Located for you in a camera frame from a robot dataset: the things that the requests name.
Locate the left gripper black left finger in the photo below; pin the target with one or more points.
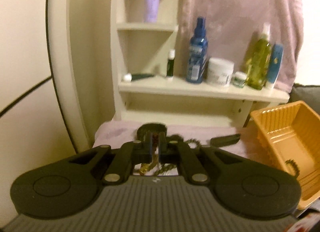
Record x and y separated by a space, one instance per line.
126 157

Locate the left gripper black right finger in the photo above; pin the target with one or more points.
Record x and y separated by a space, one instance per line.
180 154

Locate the orange plastic tray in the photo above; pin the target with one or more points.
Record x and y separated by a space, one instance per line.
290 135

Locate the dark green pencil tube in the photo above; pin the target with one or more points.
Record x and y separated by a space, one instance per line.
135 77

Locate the cream corner shelf unit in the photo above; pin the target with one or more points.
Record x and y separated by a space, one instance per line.
93 43

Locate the blue spray bottle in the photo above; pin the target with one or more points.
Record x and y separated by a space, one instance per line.
197 53

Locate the white cream jar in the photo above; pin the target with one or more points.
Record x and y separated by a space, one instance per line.
219 72

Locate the small black white bottle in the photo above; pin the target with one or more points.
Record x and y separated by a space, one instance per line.
170 64

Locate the small green white jar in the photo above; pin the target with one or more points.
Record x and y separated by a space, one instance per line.
239 79

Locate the green olive spray bottle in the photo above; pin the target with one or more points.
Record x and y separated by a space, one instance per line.
259 62

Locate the blue white tube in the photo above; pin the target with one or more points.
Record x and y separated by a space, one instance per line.
274 65

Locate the grey cushion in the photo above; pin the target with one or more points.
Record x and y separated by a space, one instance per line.
310 94

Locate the mauve fleece towel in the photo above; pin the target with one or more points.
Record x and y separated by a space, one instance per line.
234 25

